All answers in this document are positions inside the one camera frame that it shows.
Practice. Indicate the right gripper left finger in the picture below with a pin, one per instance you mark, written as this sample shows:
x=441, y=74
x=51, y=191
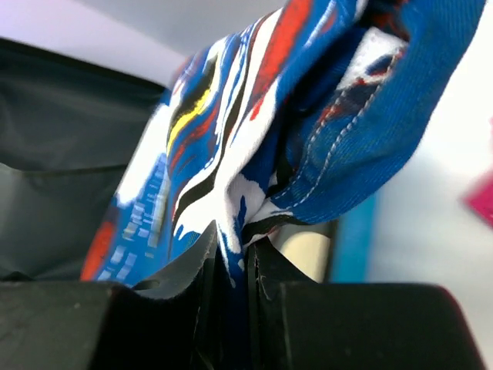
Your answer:
x=105, y=325

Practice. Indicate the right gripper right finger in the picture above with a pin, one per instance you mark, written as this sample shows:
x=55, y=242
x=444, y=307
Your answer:
x=297, y=323

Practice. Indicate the blue white patterned cloth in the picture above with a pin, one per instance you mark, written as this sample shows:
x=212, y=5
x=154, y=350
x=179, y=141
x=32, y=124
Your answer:
x=296, y=119

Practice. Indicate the pink cloth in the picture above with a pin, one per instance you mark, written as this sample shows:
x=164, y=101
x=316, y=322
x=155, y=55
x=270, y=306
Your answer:
x=478, y=197

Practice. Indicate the blue hard-shell suitcase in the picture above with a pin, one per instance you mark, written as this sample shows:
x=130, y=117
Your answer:
x=76, y=144

